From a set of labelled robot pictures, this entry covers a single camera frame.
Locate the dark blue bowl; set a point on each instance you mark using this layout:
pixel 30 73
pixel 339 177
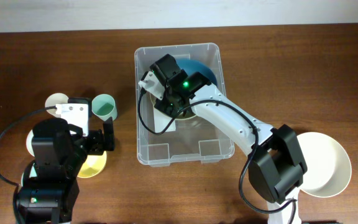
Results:
pixel 193 66

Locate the cream plastic cup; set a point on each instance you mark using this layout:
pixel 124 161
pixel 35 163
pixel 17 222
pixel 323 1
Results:
pixel 52 100

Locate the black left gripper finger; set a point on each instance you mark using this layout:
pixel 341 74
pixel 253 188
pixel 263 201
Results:
pixel 109 138
pixel 81 100

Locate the clear plastic storage container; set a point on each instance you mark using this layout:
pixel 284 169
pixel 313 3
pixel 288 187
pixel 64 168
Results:
pixel 195 139

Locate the cream large bowl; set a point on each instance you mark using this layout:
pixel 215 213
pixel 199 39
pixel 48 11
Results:
pixel 329 166

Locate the yellow small bowl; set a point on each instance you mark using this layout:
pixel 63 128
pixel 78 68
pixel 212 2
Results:
pixel 93 166

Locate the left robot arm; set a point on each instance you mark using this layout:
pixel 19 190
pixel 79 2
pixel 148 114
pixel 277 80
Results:
pixel 61 145

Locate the mint small bowl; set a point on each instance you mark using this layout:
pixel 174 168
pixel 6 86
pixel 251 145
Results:
pixel 29 172

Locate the white small bowl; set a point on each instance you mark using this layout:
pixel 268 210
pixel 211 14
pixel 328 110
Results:
pixel 29 143

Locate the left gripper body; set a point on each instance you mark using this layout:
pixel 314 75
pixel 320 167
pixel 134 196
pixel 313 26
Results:
pixel 94 144

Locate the white label in container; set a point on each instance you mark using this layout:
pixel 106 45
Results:
pixel 161 121

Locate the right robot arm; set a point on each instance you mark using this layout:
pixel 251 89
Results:
pixel 273 173

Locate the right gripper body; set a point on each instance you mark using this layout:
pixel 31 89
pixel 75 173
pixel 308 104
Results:
pixel 167 104

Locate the mint green plastic cup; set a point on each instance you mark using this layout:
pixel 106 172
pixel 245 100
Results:
pixel 104 107

